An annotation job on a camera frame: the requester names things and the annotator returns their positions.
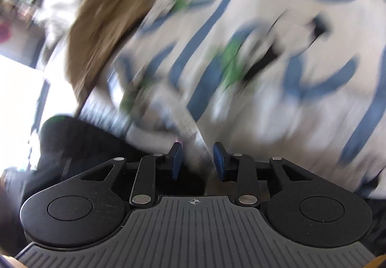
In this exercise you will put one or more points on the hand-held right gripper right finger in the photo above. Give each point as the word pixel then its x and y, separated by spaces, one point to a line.
pixel 220 162

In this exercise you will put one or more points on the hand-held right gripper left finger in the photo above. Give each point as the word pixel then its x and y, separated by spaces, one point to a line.
pixel 175 162

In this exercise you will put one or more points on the white blue-printed garment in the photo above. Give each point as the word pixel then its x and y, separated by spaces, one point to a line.
pixel 271 60

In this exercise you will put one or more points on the tan garment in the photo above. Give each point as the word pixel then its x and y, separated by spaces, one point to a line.
pixel 105 29

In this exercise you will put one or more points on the white board with red print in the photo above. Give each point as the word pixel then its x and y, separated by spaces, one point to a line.
pixel 4 31

